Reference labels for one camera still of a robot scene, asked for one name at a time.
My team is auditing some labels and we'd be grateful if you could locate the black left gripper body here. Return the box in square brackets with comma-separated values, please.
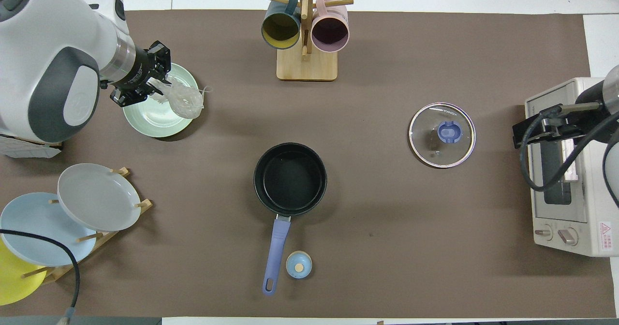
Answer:
[110, 41, 167, 108]

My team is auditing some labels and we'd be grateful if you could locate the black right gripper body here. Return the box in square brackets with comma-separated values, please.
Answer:
[543, 113, 585, 140]

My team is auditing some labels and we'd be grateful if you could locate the white vermicelli bundle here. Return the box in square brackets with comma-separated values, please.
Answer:
[147, 76, 213, 120]

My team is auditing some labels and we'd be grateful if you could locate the glass lid blue knob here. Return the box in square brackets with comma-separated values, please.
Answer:
[409, 102, 477, 169]

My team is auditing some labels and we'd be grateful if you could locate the light green plate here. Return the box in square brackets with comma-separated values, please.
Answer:
[122, 63, 200, 138]

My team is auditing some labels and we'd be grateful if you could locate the wooden plate rack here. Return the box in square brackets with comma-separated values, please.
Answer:
[22, 167, 153, 284]

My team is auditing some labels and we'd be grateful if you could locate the grey plate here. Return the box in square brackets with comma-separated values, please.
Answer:
[57, 163, 142, 232]

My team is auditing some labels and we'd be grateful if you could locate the light blue plate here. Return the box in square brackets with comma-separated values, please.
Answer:
[0, 192, 97, 267]

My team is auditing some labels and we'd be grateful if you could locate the yellow plate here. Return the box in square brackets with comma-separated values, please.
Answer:
[0, 238, 47, 306]

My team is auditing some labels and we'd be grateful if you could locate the beige toaster oven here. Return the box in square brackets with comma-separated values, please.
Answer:
[525, 77, 619, 257]

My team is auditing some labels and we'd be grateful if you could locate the dark teal mug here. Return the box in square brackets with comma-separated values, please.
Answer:
[261, 0, 302, 50]

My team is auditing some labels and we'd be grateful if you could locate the white patterned cloth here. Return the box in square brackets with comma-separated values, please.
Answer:
[0, 134, 63, 159]

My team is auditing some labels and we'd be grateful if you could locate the wooden mug tree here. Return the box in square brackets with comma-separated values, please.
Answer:
[260, 0, 354, 82]

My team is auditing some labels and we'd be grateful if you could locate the brown table mat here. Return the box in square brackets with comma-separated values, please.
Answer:
[0, 10, 616, 318]

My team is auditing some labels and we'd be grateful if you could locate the pink mug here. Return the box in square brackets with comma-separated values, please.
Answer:
[311, 0, 350, 53]

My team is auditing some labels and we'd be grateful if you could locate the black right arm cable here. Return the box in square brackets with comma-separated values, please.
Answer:
[519, 105, 619, 192]

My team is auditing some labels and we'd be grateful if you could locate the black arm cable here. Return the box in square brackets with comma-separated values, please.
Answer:
[519, 105, 619, 192]
[0, 228, 82, 325]

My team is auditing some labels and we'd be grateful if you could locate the black pot purple handle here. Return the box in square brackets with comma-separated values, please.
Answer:
[253, 142, 328, 296]

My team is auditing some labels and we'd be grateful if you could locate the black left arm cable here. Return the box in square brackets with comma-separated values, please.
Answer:
[0, 228, 82, 325]

